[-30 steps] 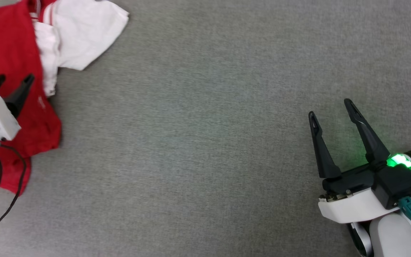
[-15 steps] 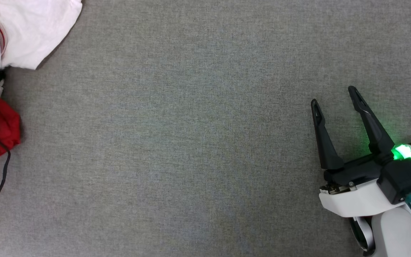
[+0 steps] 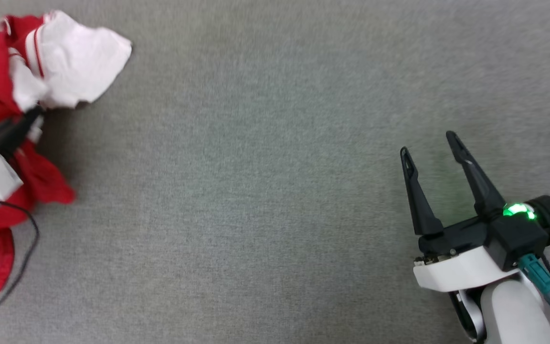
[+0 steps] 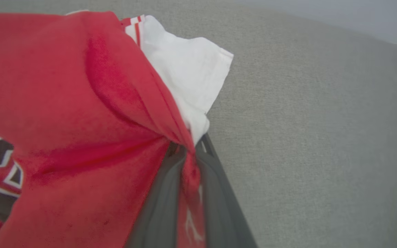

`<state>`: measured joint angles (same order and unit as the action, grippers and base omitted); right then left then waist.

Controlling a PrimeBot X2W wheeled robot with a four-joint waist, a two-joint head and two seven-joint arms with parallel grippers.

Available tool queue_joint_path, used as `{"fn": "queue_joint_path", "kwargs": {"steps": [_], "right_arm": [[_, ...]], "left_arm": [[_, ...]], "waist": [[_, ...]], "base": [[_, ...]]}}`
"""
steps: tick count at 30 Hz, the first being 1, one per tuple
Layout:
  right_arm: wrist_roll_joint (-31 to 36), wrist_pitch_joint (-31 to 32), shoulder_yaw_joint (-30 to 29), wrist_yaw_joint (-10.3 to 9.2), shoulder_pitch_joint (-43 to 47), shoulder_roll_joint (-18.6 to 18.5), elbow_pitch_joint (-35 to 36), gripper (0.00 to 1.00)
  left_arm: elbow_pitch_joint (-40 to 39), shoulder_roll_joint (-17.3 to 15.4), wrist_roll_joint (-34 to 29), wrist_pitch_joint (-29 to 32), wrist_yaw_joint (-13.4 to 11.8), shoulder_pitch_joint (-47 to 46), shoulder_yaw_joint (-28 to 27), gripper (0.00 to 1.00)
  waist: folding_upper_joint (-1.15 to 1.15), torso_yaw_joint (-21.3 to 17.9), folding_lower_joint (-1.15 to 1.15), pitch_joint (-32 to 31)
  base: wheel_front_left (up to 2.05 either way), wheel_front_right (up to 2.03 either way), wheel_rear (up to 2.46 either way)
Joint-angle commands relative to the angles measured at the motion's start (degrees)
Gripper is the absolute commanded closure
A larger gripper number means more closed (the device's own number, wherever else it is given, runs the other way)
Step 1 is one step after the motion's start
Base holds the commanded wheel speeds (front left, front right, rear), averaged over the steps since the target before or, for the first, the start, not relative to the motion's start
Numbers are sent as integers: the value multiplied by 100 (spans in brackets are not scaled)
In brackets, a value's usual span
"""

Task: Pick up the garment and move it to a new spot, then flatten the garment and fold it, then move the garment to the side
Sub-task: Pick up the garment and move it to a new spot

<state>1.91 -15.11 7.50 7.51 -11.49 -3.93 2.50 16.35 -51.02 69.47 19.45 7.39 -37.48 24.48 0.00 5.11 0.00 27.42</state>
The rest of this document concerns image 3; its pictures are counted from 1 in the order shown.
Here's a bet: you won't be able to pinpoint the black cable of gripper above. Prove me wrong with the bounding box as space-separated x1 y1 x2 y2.
518 253 550 344
0 198 41 335

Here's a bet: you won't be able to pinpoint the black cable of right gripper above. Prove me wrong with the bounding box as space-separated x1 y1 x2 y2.
518 253 550 344

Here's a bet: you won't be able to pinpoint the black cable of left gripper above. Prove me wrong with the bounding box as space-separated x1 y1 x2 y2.
0 198 41 335

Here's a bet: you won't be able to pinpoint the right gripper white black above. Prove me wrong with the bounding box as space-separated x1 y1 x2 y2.
400 131 550 292

